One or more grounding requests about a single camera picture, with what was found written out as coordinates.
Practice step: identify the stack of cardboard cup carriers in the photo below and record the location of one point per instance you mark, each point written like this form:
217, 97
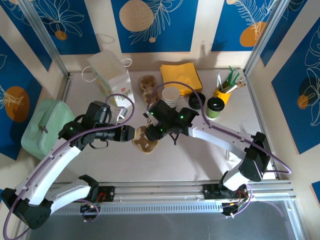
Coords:
147, 85

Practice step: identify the green plastic stirrer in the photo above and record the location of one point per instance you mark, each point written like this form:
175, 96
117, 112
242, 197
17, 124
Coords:
236, 78
232, 73

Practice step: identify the single cardboard cup carrier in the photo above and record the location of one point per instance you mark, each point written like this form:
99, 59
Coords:
143, 146

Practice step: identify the stack of black cup lids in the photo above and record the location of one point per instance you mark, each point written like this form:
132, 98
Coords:
193, 101

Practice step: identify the floral white paper bag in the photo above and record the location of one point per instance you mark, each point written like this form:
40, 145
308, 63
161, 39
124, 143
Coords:
117, 82

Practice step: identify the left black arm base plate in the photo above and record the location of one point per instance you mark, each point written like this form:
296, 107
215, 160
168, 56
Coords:
107, 193

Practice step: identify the aluminium front rail beam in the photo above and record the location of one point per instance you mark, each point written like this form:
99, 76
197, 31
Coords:
160, 190

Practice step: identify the black plastic cup lid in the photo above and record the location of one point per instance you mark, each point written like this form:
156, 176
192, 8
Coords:
215, 103

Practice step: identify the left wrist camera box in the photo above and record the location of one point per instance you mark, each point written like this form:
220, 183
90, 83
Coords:
119, 112

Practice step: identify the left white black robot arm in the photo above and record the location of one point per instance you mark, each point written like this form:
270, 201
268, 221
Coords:
55, 162

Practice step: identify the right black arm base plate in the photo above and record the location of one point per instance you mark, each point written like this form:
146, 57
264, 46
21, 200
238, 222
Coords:
211, 192

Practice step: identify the aluminium frame post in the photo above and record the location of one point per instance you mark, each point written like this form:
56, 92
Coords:
42, 35
265, 35

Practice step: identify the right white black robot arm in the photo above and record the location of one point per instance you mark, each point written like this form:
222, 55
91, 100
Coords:
220, 137

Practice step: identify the yellow utensil holder cup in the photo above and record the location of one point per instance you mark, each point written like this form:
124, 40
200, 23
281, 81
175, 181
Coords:
226, 96

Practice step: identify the stack of yellow napkins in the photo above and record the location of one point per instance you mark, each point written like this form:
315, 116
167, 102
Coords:
180, 75

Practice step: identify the black controller board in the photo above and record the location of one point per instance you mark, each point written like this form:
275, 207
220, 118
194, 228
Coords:
88, 210
230, 209

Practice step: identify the mint green zipper pouch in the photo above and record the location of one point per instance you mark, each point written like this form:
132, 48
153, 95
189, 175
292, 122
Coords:
47, 125

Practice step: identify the stack of paper cups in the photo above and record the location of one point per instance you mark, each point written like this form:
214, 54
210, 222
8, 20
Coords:
170, 98

